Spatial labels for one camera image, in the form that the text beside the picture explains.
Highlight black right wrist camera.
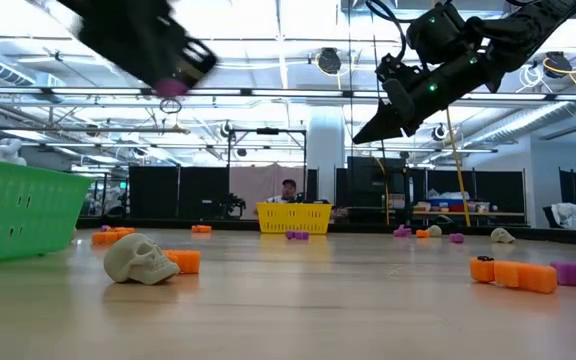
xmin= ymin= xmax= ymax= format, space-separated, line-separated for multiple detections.
xmin=375 ymin=2 xmax=470 ymax=87

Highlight narrow black panel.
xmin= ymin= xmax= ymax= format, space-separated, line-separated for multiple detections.
xmin=306 ymin=168 xmax=319 ymax=204

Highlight person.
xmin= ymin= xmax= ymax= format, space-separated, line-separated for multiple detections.
xmin=266 ymin=178 xmax=302 ymax=204

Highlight green plastic basket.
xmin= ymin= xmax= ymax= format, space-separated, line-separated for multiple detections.
xmin=0 ymin=154 xmax=95 ymax=265

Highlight white background robot figure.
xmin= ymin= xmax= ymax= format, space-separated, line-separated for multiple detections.
xmin=0 ymin=138 xmax=28 ymax=166

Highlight wooden side table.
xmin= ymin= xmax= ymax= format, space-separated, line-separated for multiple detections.
xmin=411 ymin=209 xmax=527 ymax=226

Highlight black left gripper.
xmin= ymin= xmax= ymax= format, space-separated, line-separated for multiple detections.
xmin=67 ymin=14 xmax=219 ymax=94

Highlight black right camera cable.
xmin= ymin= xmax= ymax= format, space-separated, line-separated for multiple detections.
xmin=365 ymin=0 xmax=409 ymax=64

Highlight pale pink curtain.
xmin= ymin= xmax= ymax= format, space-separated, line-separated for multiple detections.
xmin=229 ymin=166 xmax=307 ymax=220

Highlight yellow plastic basket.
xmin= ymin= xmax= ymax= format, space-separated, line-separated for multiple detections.
xmin=256 ymin=201 xmax=334 ymax=235

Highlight black cabinet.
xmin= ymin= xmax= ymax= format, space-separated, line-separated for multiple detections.
xmin=335 ymin=156 xmax=409 ymax=224

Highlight long ceiling light strip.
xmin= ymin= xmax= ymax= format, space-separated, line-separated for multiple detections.
xmin=0 ymin=87 xmax=576 ymax=102

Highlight black metal frame rig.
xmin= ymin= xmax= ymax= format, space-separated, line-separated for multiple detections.
xmin=226 ymin=126 xmax=309 ymax=221

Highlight yellow hanging cable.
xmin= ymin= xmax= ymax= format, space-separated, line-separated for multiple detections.
xmin=442 ymin=107 xmax=472 ymax=228

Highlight white cloth pile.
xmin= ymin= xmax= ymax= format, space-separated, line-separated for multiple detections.
xmin=542 ymin=202 xmax=576 ymax=232

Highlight blue storage bin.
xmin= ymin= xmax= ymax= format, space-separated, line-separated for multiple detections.
xmin=427 ymin=196 xmax=468 ymax=213

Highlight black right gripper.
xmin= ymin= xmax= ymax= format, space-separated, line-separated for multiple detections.
xmin=351 ymin=48 xmax=508 ymax=145

